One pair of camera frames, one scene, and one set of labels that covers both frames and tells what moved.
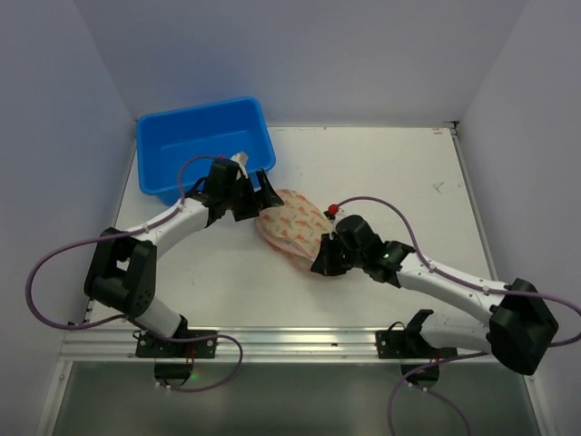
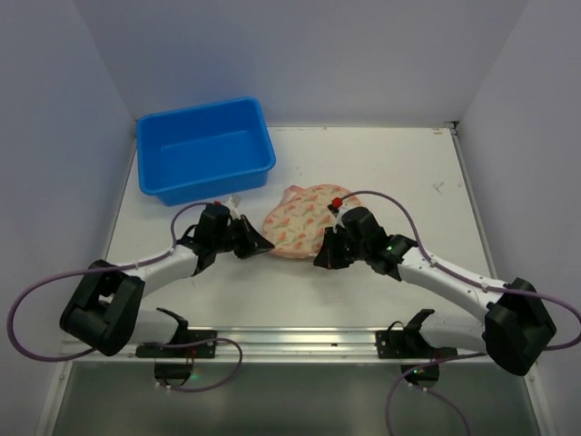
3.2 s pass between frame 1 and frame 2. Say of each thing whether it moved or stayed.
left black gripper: moved
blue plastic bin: stayed
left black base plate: stayed
